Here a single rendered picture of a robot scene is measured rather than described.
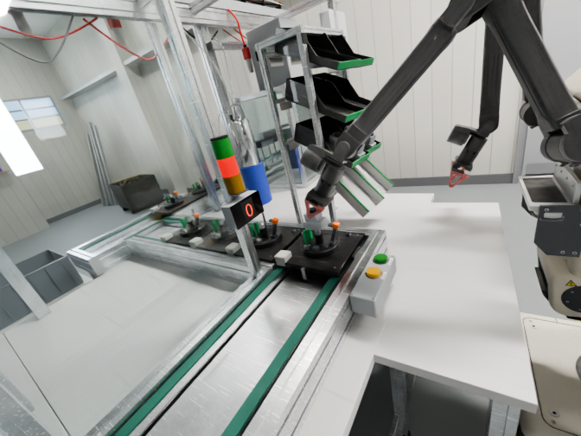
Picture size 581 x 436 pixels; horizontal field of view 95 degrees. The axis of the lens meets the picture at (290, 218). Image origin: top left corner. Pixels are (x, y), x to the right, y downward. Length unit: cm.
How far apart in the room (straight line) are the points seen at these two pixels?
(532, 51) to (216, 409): 100
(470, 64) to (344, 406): 353
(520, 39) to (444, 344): 69
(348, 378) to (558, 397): 95
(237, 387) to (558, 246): 94
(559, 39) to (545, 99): 298
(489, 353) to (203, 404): 64
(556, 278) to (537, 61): 65
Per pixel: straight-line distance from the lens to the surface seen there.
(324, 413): 70
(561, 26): 380
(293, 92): 109
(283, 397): 61
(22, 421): 70
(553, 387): 154
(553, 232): 105
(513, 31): 83
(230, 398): 71
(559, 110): 83
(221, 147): 73
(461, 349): 79
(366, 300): 75
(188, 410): 74
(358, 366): 74
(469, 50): 378
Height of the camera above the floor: 146
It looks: 24 degrees down
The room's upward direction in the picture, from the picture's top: 14 degrees counter-clockwise
